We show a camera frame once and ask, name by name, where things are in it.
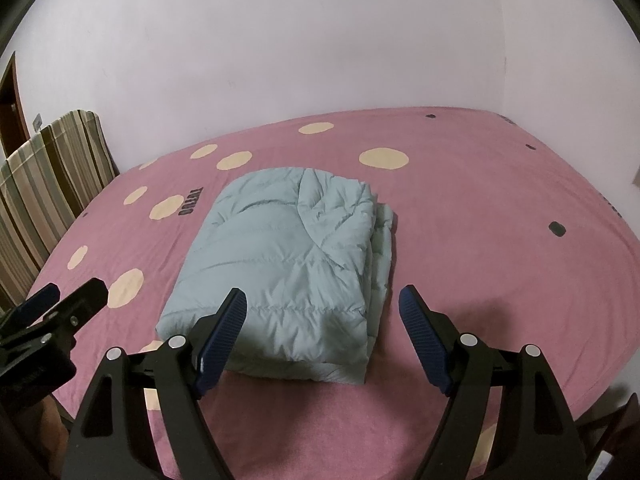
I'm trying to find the pink dotted bed sheet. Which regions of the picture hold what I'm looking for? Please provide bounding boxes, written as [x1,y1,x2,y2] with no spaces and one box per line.
[22,106,640,480]

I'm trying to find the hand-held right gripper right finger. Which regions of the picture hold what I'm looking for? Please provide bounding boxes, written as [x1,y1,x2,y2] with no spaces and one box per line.
[398,284,588,480]

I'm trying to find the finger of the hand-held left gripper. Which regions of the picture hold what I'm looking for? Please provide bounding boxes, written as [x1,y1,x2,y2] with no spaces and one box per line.
[27,279,109,351]
[0,282,62,334]

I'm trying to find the brown wooden door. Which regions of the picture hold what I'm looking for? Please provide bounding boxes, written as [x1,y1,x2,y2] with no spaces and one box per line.
[0,52,31,162]

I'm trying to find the striped headboard cushion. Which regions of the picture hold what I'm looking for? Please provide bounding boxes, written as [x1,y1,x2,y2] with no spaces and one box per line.
[0,132,77,311]
[37,109,121,213]

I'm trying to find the light blue puffer jacket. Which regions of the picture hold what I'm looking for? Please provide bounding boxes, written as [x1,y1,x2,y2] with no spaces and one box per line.
[156,166,396,386]

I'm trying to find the person's left forearm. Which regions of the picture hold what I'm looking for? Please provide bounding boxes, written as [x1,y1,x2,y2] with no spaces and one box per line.
[37,395,72,463]

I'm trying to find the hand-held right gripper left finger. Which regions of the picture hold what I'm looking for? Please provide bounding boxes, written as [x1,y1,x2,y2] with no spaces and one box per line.
[60,287,248,480]

